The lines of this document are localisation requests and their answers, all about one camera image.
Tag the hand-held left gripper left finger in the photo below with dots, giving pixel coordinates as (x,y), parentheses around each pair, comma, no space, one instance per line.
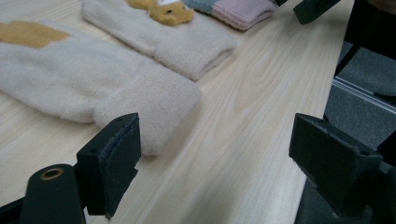
(116,161)

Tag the black metal stand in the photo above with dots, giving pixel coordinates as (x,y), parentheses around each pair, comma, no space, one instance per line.
(370,28)

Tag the beige bear glove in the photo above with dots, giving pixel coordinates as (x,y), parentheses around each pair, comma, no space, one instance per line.
(186,43)
(77,84)

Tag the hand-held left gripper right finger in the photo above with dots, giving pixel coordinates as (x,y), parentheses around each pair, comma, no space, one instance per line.
(333,161)

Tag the silver floor rail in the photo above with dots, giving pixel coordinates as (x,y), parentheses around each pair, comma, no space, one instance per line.
(364,93)

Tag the grey and pink glove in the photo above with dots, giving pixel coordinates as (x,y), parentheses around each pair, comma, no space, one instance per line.
(239,11)

